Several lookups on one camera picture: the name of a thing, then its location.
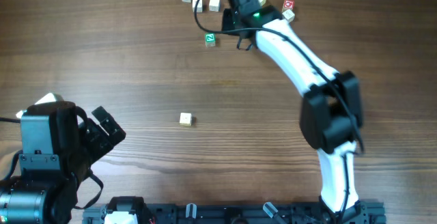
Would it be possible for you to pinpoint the yellow-edged white block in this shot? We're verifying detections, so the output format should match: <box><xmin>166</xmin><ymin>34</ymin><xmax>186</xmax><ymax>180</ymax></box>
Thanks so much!
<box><xmin>180</xmin><ymin>113</ymin><xmax>193</xmax><ymax>126</ymax></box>

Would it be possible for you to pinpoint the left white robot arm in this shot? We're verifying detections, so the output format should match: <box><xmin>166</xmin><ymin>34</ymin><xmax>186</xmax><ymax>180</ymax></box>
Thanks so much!
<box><xmin>1</xmin><ymin>101</ymin><xmax>126</xmax><ymax>223</ymax></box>

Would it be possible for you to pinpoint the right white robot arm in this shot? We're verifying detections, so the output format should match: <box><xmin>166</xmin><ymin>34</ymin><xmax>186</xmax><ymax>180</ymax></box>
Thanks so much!
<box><xmin>222</xmin><ymin>0</ymin><xmax>364</xmax><ymax>223</ymax></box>

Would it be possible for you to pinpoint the white block red Y side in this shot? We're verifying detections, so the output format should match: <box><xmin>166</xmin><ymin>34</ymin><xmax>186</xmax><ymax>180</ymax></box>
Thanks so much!
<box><xmin>209</xmin><ymin>0</ymin><xmax>221</xmax><ymax>12</ymax></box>

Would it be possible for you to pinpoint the white block beside yellow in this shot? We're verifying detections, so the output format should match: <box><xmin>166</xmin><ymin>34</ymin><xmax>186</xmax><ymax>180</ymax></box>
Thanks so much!
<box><xmin>282</xmin><ymin>9</ymin><xmax>296</xmax><ymax>23</ymax></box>

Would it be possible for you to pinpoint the green Z letter block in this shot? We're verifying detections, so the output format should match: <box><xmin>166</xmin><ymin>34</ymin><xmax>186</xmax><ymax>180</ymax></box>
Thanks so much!
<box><xmin>204</xmin><ymin>33</ymin><xmax>216</xmax><ymax>47</ymax></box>

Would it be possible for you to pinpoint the red Q letter block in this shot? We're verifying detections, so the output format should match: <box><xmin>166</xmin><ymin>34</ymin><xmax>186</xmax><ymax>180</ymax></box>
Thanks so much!
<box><xmin>282</xmin><ymin>0</ymin><xmax>295</xmax><ymax>12</ymax></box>

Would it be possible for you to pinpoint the white block turtle picture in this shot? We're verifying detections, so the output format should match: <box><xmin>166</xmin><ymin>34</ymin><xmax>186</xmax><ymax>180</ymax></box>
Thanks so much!
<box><xmin>192</xmin><ymin>0</ymin><xmax>203</xmax><ymax>13</ymax></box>

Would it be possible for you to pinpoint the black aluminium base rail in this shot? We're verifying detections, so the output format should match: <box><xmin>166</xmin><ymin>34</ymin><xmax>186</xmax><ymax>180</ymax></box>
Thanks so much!
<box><xmin>82</xmin><ymin>197</ymin><xmax>387</xmax><ymax>224</ymax></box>

